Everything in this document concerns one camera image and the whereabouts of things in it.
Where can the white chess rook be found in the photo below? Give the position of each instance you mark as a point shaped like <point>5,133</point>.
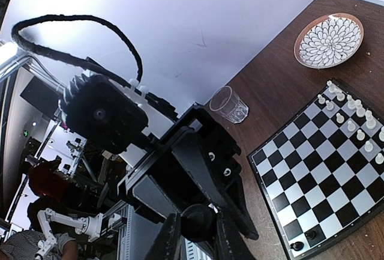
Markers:
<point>331,87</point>

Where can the white chess knight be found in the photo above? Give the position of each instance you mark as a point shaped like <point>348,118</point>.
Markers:
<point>340,96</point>

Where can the black chess piece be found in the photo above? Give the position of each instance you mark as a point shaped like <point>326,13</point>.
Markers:
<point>198,223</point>

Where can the floral ceramic plate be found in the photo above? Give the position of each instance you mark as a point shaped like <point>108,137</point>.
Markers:
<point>329,41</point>

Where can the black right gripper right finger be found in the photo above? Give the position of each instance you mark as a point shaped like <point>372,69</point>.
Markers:
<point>229,245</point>

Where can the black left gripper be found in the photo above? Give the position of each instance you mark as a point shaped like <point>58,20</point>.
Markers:
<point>193,163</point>

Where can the white chess bishop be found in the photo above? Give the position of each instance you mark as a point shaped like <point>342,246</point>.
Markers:
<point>350,102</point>

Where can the black chess knight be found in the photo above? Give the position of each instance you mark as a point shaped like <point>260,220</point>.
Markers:
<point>310,235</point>

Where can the clear drinking glass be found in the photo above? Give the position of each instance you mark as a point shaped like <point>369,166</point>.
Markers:
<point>226,103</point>

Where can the black white chessboard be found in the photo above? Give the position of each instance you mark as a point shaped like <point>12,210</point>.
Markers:
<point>316,175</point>

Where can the white chess queen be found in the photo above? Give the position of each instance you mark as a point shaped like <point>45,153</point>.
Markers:
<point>360,110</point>

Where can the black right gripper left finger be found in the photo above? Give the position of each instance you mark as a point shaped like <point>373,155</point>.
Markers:
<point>167,244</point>

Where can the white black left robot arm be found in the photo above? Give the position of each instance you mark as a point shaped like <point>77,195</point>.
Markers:
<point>121,121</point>

